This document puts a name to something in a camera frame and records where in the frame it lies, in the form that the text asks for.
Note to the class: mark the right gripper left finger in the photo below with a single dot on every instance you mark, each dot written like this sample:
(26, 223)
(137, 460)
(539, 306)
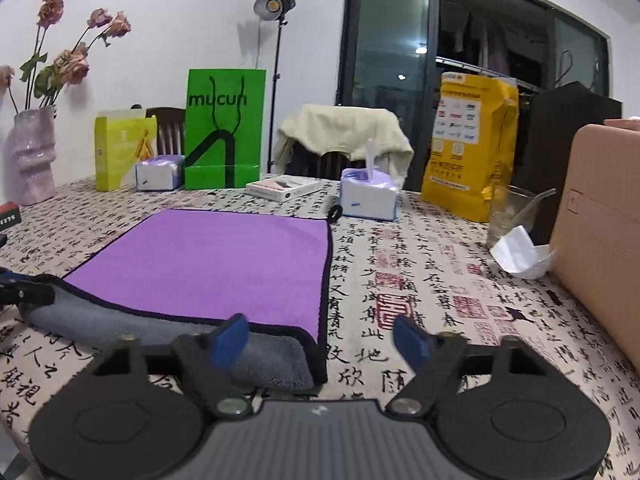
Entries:
(206, 361)

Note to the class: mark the dark wooden chair left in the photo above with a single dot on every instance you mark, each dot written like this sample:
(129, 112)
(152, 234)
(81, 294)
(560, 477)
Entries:
(170, 129)

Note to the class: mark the pink cardboard box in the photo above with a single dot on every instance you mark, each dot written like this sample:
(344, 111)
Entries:
(596, 232)

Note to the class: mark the left purple tissue pack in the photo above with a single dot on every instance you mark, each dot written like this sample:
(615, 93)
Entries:
(160, 173)

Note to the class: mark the right purple tissue pack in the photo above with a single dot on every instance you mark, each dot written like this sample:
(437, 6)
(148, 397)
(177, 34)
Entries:
(368, 193)

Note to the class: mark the green mucun paper bag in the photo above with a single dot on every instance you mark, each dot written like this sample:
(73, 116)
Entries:
(223, 127)

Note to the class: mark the crumpled white paper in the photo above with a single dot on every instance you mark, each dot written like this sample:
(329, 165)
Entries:
(517, 255)

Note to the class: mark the black paper bag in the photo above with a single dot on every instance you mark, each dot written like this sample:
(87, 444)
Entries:
(546, 131)

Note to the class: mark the white flat product box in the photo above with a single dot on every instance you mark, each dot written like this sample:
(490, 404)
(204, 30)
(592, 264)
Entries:
(282, 188)

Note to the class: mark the calligraphy print tablecloth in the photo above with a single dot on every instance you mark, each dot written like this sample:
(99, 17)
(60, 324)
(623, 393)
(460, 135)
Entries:
(426, 263)

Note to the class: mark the small red black box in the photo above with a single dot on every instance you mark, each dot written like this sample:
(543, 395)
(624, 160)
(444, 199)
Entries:
(10, 215)

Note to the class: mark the studio light on stand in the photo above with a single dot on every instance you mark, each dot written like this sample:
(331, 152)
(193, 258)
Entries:
(273, 11)

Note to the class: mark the black framed glass door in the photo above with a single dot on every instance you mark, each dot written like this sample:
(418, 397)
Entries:
(394, 51)

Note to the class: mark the cream garment on chair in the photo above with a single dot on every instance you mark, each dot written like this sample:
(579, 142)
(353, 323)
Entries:
(323, 129)

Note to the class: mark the yellow printed paper bag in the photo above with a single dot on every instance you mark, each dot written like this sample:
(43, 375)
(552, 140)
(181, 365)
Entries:
(473, 144)

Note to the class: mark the purple grey microfibre towel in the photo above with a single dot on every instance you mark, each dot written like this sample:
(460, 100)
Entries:
(185, 271)

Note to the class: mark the dark wooden chair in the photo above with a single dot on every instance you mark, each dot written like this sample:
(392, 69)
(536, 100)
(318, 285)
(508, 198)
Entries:
(304, 163)
(170, 129)

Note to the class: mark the pink ceramic vase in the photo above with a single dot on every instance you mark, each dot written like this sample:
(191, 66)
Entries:
(33, 153)

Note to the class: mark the dark wooden chair right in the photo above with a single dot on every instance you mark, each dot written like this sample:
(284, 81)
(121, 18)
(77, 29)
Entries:
(304, 163)

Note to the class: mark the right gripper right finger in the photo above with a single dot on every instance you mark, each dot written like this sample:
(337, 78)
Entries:
(435, 361)

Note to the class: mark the clear drinking glass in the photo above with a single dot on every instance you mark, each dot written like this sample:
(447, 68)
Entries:
(512, 206)

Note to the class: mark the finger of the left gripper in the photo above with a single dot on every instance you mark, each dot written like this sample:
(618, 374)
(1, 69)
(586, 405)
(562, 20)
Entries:
(17, 289)

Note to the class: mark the purple tissue pack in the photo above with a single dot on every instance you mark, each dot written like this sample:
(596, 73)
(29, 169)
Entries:
(368, 193)
(160, 173)

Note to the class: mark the yellow-green paper bag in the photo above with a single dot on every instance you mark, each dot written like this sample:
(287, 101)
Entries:
(122, 138)

